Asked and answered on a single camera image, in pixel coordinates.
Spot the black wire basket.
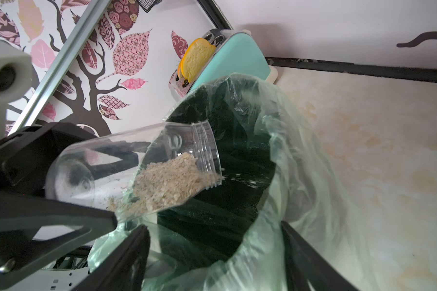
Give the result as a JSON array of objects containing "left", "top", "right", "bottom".
[{"left": 136, "top": 0, "right": 162, "bottom": 13}]

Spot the yellow toast slice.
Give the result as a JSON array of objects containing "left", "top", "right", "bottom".
[{"left": 177, "top": 38, "right": 216, "bottom": 83}]

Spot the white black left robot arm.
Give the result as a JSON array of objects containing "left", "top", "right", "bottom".
[{"left": 0, "top": 122, "right": 151, "bottom": 291}]

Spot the mint green toaster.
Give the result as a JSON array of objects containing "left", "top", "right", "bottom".
[{"left": 169, "top": 29, "right": 278, "bottom": 101}]

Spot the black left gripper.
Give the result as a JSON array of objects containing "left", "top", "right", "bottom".
[{"left": 0, "top": 122, "right": 151, "bottom": 289}]

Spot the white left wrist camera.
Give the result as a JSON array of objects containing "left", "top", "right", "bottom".
[{"left": 0, "top": 40, "right": 33, "bottom": 139}]

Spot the clear jar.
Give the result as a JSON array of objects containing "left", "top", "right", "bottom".
[{"left": 45, "top": 121, "right": 223, "bottom": 221}]

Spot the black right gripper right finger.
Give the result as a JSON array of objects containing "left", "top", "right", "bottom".
[{"left": 281, "top": 221, "right": 357, "bottom": 291}]

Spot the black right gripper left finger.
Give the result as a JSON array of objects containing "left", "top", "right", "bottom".
[{"left": 73, "top": 225, "right": 151, "bottom": 291}]

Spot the left aluminium rail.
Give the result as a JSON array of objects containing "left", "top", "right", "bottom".
[{"left": 9, "top": 0, "right": 111, "bottom": 134}]

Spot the black trash bin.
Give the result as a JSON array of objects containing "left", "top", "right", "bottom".
[{"left": 157, "top": 75, "right": 276, "bottom": 269}]

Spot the clear plastic bin liner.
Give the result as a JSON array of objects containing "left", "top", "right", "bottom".
[{"left": 89, "top": 75, "right": 378, "bottom": 291}]

